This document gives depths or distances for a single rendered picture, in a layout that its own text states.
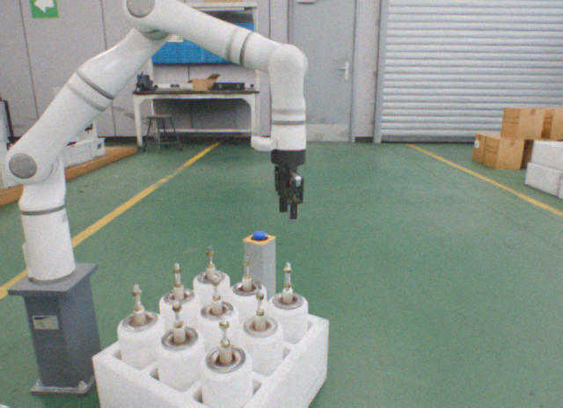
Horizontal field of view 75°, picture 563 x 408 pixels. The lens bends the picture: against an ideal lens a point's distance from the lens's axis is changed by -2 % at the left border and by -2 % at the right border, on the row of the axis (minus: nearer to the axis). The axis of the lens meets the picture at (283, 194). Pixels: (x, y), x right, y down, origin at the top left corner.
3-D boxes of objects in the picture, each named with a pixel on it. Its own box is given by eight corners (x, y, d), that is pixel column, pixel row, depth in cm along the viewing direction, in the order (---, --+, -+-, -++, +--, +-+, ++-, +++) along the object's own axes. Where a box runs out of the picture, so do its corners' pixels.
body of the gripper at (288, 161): (311, 146, 77) (310, 190, 80) (298, 142, 85) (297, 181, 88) (276, 148, 75) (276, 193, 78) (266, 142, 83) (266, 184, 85)
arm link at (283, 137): (249, 146, 82) (249, 117, 81) (297, 144, 86) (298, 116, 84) (259, 152, 74) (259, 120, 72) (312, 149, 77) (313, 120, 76)
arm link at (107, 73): (161, -3, 84) (91, 82, 86) (142, -26, 75) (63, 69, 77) (190, 23, 84) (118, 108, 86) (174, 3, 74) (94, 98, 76)
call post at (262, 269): (245, 331, 119) (242, 240, 110) (258, 320, 125) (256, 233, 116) (264, 338, 115) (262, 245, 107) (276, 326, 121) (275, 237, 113)
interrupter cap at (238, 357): (196, 364, 69) (196, 360, 69) (224, 342, 75) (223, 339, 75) (228, 381, 65) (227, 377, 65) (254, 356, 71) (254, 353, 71)
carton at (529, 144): (552, 170, 370) (558, 140, 362) (529, 170, 370) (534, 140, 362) (534, 163, 398) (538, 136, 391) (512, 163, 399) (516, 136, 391)
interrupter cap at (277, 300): (308, 298, 91) (308, 295, 91) (295, 314, 85) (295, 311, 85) (281, 291, 95) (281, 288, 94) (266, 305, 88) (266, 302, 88)
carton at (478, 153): (497, 159, 427) (501, 133, 419) (508, 163, 404) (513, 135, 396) (471, 159, 428) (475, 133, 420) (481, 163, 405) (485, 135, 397)
